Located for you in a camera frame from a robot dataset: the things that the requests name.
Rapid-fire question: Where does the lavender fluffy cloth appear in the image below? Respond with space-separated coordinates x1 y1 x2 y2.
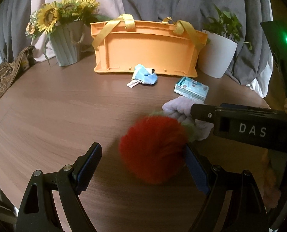
162 96 214 142

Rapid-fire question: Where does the patterned brown cushion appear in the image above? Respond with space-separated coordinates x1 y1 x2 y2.
0 46 36 99

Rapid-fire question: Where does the green potted plant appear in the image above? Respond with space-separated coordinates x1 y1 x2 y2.
203 4 243 44

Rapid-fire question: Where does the blue white sock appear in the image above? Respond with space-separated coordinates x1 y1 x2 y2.
127 64 158 88

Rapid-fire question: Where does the white plant pot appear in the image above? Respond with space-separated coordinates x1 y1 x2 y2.
197 29 237 78

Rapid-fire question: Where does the red fluffy plush ball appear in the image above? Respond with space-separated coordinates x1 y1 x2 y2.
118 113 198 185

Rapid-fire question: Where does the blue tissue pack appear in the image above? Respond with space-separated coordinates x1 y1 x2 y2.
174 77 210 102

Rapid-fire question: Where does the grey curtain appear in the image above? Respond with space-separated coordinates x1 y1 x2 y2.
0 0 272 96

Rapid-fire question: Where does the sunflower bouquet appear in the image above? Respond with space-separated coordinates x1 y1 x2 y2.
25 0 113 66

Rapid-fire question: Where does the grey-green ribbed vase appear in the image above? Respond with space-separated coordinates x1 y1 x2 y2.
49 20 85 67

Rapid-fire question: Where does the orange plastic crate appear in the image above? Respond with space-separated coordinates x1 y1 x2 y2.
90 14 208 78

